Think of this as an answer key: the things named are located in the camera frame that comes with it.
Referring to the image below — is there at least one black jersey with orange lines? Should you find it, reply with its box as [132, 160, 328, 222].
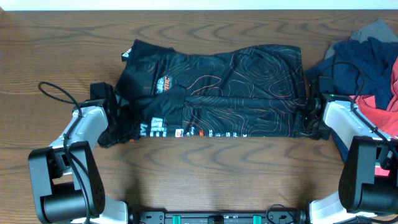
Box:
[113, 40, 307, 138]

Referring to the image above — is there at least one grey garment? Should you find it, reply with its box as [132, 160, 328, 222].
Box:
[324, 19, 397, 62]

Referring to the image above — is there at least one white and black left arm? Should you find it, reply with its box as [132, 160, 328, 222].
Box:
[28, 93, 135, 223]

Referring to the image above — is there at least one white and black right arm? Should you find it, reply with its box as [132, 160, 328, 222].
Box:
[293, 89, 397, 223]

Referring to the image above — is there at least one black mounting rail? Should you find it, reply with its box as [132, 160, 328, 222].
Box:
[128, 208, 310, 224]

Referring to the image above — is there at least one red garment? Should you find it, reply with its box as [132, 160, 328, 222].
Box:
[349, 57, 398, 178]

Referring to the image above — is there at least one navy blue garment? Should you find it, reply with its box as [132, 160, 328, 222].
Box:
[304, 36, 398, 162]

